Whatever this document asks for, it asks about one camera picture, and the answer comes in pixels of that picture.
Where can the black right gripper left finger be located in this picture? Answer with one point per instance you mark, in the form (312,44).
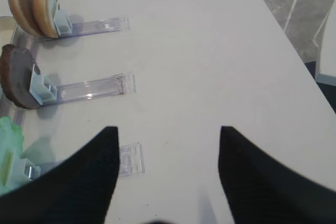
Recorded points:
(79,190)

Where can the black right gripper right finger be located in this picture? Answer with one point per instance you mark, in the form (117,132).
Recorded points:
(259,189)

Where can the inner bread bun slice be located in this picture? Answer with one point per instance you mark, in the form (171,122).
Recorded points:
(44,11)

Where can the clear pusher rail near lettuce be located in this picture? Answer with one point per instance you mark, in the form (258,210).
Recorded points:
(23,170)

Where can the green lettuce leaf in rail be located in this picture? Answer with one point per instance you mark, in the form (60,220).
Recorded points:
(11,141)

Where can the clear pusher rail near patty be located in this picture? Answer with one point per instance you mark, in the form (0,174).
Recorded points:
(46,93)

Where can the brown meat patty in rail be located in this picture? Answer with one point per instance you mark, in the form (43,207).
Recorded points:
(16,71)

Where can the clear pusher rail near bread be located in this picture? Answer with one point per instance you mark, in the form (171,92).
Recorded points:
(68,29)

